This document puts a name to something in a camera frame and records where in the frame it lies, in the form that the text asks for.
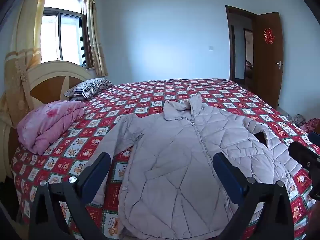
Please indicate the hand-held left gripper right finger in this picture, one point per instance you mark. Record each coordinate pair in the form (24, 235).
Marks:
(226, 175)

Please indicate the brown wooden door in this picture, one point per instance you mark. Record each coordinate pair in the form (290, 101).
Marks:
(268, 80)

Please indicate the pink folded quilt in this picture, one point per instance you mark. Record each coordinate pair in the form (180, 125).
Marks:
(50, 125)

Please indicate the bed with red patterned sheet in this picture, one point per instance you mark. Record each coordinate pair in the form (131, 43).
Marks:
(140, 97)

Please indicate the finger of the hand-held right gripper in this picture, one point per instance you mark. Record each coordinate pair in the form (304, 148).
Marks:
(314, 141)
(303, 156)

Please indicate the striped pillow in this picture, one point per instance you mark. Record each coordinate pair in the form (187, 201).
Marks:
(87, 88)

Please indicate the grey cloth pile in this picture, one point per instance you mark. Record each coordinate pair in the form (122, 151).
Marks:
(297, 119)

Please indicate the light grey quilted jacket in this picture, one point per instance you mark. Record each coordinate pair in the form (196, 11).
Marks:
(175, 155)

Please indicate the cream wooden headboard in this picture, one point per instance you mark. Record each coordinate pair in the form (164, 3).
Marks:
(50, 70)

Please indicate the red paper door decoration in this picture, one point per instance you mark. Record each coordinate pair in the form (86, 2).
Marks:
(268, 35)

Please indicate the window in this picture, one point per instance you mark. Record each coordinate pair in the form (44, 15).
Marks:
(70, 37)

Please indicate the pink cloth pile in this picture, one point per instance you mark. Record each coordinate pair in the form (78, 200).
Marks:
(311, 125)

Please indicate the dark wooden door frame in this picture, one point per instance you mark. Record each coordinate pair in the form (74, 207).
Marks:
(228, 42)

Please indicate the beige curtain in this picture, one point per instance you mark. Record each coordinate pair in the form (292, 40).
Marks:
(96, 42)
(25, 55)

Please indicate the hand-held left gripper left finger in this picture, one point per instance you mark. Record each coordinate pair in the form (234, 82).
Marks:
(96, 175)

